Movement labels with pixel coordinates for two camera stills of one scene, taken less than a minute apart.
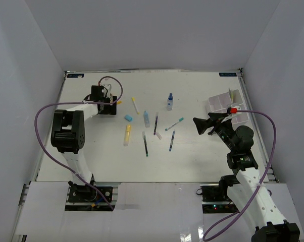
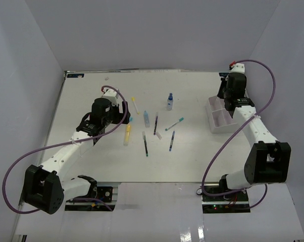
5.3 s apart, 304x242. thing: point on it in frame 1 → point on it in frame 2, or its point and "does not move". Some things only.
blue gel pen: x=171 y=141 does not move
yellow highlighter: x=127 y=135 does not move
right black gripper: x=202 y=125 → x=223 y=83
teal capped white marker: x=180 y=120 does not move
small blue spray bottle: x=169 y=102 does not move
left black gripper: x=110 y=110 → x=119 y=116
